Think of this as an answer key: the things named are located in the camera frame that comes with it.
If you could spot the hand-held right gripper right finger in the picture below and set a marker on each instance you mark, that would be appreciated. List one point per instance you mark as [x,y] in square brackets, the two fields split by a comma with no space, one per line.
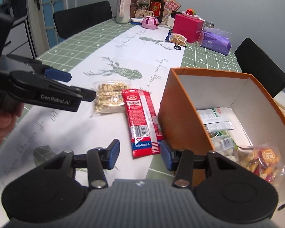
[166,155]

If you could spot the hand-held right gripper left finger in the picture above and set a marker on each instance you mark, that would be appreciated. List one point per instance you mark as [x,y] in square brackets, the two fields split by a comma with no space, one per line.
[112,155]

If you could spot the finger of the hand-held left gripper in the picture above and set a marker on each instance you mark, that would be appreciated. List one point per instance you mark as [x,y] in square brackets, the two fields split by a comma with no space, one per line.
[87,95]
[57,74]

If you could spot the clear peanut brittle packet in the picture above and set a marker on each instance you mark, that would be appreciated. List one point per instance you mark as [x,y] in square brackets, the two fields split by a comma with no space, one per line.
[109,95]

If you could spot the orange cardboard box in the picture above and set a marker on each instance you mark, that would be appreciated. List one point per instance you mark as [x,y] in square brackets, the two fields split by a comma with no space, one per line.
[180,114]

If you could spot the long red snack packet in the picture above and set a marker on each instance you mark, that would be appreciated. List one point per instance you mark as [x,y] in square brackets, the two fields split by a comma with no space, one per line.
[137,118]

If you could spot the green snack packet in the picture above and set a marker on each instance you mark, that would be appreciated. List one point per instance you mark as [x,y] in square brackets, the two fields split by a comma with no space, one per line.
[218,133]

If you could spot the clear packet of white candies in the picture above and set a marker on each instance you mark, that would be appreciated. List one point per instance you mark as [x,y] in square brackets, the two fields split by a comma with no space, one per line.
[224,147]

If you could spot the white sachet with red label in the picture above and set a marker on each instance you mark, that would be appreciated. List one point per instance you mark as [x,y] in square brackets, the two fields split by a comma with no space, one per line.
[211,116]

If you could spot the plain white packet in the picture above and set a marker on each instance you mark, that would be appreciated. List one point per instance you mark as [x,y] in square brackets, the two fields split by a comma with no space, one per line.
[220,125]

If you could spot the clear fruit chips bag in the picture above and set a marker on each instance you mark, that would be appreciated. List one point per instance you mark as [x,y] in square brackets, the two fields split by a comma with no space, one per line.
[261,161]

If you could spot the person's left hand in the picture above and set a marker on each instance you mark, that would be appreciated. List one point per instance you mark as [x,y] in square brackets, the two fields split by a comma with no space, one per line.
[4,121]

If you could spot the white drawer cabinet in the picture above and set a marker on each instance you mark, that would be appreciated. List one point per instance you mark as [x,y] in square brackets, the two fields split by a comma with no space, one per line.
[21,40]

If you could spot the black chair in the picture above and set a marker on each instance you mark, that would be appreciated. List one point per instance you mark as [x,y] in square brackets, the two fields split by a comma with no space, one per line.
[258,64]
[83,21]

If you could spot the blue glass panel door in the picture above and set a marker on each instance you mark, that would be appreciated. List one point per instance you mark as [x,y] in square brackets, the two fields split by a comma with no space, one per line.
[52,11]

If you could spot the white blue flat pack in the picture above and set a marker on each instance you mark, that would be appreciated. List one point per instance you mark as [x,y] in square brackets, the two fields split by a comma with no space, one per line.
[135,21]

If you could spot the white pink water bottle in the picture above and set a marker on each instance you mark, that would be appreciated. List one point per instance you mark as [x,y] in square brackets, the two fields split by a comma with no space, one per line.
[123,4]

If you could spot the pink round container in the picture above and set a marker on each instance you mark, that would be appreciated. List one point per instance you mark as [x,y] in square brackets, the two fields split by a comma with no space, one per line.
[150,22]

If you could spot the beige small radio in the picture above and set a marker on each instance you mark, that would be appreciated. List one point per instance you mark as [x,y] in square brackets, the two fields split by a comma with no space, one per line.
[142,13]

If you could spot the small blue object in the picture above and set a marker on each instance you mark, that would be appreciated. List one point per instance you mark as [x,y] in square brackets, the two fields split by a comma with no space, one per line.
[169,34]

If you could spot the small clear nut packet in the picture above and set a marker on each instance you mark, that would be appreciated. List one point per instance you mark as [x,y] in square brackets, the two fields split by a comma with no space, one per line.
[178,39]

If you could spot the small white box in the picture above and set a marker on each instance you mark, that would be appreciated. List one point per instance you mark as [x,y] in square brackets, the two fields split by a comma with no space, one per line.
[170,21]

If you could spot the dark glass bottle red label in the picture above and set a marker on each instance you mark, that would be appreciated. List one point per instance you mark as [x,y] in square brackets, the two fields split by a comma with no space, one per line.
[156,7]

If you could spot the pink cardboard box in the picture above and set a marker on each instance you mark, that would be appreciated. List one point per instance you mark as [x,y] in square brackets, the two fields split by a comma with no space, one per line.
[186,28]

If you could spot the purple tissue pack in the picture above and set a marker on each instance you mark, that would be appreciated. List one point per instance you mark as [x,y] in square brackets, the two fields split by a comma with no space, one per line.
[215,41]

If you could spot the dotted pattern board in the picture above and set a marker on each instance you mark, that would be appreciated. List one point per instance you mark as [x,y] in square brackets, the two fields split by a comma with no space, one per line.
[172,3]

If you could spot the cream cushion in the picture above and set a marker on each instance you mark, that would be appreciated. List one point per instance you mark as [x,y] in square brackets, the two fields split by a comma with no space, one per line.
[283,106]

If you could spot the red green ornament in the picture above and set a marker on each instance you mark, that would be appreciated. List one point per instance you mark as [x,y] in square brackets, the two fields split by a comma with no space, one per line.
[190,12]

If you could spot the white plate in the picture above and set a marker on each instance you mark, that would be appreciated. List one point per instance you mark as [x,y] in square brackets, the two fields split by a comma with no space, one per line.
[194,16]

